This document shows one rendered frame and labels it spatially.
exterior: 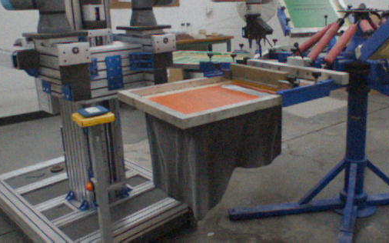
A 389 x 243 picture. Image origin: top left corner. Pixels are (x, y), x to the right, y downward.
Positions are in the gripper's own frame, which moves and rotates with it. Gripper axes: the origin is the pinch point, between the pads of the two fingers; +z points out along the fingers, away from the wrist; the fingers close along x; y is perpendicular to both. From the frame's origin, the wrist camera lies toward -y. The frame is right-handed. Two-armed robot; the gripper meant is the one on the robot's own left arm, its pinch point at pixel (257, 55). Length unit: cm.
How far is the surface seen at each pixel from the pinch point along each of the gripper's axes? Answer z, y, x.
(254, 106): 15.0, -28.7, 28.1
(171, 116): 14, -20, 61
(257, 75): 9.5, -1.5, 2.0
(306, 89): 12.8, -30.1, -1.2
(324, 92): 16.3, -30.2, -13.7
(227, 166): 41, -20, 36
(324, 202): 107, 10, -66
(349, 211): 99, -15, -57
